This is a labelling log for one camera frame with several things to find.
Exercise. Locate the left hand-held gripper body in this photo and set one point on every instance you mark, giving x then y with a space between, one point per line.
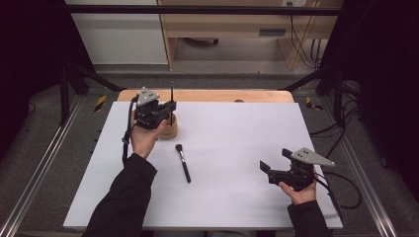
148 113

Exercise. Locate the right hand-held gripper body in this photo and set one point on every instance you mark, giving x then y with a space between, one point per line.
296 174

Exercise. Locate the thin black cosmetic pencil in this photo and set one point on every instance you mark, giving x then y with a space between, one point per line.
171 90

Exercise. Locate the tan holder with frog figure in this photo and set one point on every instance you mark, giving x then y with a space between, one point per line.
171 131

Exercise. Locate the black makeup brush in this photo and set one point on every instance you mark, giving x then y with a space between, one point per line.
184 166

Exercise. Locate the person's right hand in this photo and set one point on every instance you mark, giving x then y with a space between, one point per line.
301 197

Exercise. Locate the person's left hand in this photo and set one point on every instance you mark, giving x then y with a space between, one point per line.
143 140

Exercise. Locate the wooden table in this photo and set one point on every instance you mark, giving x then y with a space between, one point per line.
204 95

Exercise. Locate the white board sheet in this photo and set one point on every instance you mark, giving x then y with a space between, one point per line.
230 138

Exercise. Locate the yellow black striped tape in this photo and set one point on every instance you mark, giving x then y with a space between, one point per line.
309 102
100 103

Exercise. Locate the black metal stand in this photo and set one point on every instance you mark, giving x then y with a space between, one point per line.
65 95
338 95

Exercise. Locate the white cabinet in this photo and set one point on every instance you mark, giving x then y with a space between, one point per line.
118 39

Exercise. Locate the wooden desk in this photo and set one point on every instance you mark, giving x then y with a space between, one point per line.
224 24

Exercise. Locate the black curtain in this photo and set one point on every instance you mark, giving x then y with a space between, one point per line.
385 82
29 65

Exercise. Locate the aluminium rail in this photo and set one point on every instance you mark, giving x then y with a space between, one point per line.
365 177
36 177

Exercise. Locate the black horizontal frame bar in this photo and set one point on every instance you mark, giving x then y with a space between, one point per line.
197 10

